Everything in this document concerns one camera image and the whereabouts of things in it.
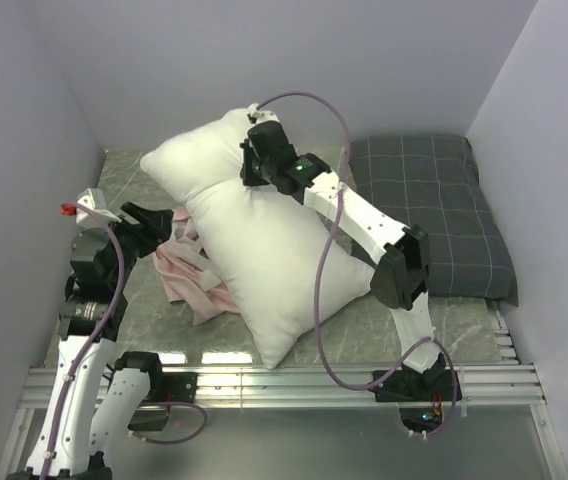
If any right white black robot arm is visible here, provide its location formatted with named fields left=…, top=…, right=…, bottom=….
left=240, top=119, right=446, bottom=400

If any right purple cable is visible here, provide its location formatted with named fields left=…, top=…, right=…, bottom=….
left=257, top=91, right=460, bottom=440

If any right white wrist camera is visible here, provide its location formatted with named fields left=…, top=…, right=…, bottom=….
left=247, top=104, right=280, bottom=125

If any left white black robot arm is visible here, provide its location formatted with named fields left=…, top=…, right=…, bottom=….
left=11, top=197, right=173, bottom=479

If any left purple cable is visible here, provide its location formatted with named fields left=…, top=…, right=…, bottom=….
left=41, top=203, right=209, bottom=480

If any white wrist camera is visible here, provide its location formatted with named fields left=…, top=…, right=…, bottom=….
left=247, top=104, right=280, bottom=125
left=60, top=188, right=121, bottom=229

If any aluminium mounting rail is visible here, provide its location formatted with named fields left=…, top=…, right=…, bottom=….
left=0, top=299, right=551, bottom=479

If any pink purple Elsa pillowcase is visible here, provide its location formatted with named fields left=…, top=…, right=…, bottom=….
left=152, top=207, right=239, bottom=326

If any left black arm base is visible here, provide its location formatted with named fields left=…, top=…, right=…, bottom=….
left=128, top=372, right=201, bottom=434

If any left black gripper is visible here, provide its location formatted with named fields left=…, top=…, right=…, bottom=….
left=98, top=200, right=173, bottom=288

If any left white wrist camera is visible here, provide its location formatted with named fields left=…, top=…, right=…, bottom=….
left=60, top=188, right=121, bottom=229

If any dark grey checked pillow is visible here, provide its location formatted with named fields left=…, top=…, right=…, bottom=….
left=350, top=134, right=519, bottom=306

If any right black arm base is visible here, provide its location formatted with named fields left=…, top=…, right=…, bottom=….
left=372, top=365, right=462, bottom=440

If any white pillow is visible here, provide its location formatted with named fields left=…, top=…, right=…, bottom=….
left=140, top=107, right=373, bottom=369

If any purple cable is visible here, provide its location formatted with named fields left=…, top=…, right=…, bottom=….
left=41, top=203, right=209, bottom=480
left=257, top=91, right=460, bottom=440

